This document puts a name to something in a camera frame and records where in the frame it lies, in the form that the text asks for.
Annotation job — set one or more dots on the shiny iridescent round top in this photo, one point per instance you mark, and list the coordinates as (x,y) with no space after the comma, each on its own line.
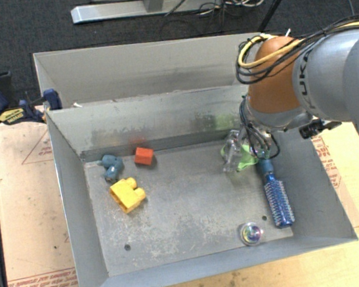
(251,233)

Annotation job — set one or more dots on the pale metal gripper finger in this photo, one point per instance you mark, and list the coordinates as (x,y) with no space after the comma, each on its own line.
(230,162)
(235,138)

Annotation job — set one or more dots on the yellow toy brick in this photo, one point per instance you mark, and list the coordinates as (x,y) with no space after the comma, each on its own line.
(126,195)

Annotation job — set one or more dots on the blue round hairbrush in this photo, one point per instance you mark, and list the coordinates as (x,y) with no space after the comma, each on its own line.
(278,200)

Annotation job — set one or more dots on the blue-grey toy animal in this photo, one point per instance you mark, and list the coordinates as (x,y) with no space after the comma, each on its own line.
(112,168)

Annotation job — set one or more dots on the red-orange toy block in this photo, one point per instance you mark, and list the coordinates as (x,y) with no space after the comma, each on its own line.
(143,156)

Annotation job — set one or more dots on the grey metal bin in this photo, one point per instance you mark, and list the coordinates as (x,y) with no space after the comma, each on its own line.
(188,204)

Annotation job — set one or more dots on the light green cloth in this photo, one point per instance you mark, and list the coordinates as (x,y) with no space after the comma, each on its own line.
(247,159)

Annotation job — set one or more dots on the brown cardboard board red print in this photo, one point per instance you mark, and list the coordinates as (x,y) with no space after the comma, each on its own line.
(29,207)

